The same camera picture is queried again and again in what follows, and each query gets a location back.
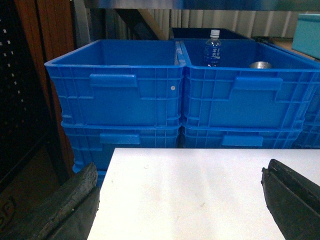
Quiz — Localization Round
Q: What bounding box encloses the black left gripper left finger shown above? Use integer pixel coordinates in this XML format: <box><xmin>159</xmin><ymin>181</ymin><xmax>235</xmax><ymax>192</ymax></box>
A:
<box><xmin>0</xmin><ymin>162</ymin><xmax>100</xmax><ymax>240</ymax></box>

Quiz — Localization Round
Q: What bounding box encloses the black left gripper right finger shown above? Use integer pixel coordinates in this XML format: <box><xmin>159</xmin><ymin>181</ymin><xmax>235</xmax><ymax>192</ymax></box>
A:
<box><xmin>261</xmin><ymin>159</ymin><xmax>320</xmax><ymax>240</ymax></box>

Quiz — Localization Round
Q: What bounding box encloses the blue crate bottom right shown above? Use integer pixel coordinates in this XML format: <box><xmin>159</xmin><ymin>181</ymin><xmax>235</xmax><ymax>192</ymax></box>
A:
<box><xmin>292</xmin><ymin>122</ymin><xmax>320</xmax><ymax>149</ymax></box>

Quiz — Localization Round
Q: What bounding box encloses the blue crate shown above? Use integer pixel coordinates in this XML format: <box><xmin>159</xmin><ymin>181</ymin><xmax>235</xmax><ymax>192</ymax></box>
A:
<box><xmin>61</xmin><ymin>122</ymin><xmax>181</xmax><ymax>186</ymax></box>
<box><xmin>45</xmin><ymin>40</ymin><xmax>186</xmax><ymax>128</ymax></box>
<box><xmin>264</xmin><ymin>40</ymin><xmax>320</xmax><ymax>126</ymax></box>
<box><xmin>292</xmin><ymin>122</ymin><xmax>320</xmax><ymax>149</ymax></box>
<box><xmin>182</xmin><ymin>124</ymin><xmax>302</xmax><ymax>149</ymax></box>
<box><xmin>180</xmin><ymin>39</ymin><xmax>320</xmax><ymax>130</ymax></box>

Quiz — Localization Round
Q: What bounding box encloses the blue crate bottom left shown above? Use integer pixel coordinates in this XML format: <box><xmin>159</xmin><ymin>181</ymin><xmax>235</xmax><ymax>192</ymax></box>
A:
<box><xmin>61</xmin><ymin>122</ymin><xmax>181</xmax><ymax>186</ymax></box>

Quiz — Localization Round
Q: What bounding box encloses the white table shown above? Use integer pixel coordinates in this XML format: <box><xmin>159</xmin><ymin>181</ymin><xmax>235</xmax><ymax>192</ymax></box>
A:
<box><xmin>88</xmin><ymin>148</ymin><xmax>320</xmax><ymax>240</ymax></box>

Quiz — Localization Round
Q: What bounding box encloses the blue crate top right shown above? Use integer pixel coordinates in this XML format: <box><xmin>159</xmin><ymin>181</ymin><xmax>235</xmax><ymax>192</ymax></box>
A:
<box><xmin>264</xmin><ymin>40</ymin><xmax>320</xmax><ymax>126</ymax></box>

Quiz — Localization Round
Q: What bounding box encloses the blue crate bottom middle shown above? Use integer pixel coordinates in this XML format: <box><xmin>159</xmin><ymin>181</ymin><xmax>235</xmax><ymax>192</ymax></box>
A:
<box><xmin>182</xmin><ymin>124</ymin><xmax>302</xmax><ymax>149</ymax></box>

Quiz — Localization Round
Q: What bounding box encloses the blue crate top middle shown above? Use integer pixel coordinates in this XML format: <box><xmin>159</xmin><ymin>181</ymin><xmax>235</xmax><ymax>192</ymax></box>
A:
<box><xmin>180</xmin><ymin>39</ymin><xmax>320</xmax><ymax>130</ymax></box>

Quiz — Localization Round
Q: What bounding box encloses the blue crate top left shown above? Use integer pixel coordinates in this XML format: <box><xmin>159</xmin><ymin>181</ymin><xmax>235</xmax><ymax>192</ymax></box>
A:
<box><xmin>45</xmin><ymin>40</ymin><xmax>186</xmax><ymax>128</ymax></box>

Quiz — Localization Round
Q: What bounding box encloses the silver metal bowl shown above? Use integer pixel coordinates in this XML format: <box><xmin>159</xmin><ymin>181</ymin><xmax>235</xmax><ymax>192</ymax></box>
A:
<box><xmin>249</xmin><ymin>61</ymin><xmax>273</xmax><ymax>69</ymax></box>

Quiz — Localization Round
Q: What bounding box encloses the teal box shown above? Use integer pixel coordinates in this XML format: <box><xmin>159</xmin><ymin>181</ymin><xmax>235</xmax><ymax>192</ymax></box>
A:
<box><xmin>292</xmin><ymin>13</ymin><xmax>320</xmax><ymax>60</ymax></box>

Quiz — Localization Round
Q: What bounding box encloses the clear water bottle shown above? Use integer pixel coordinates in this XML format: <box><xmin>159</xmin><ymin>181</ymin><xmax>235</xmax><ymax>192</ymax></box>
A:
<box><xmin>203</xmin><ymin>29</ymin><xmax>222</xmax><ymax>67</ymax></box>

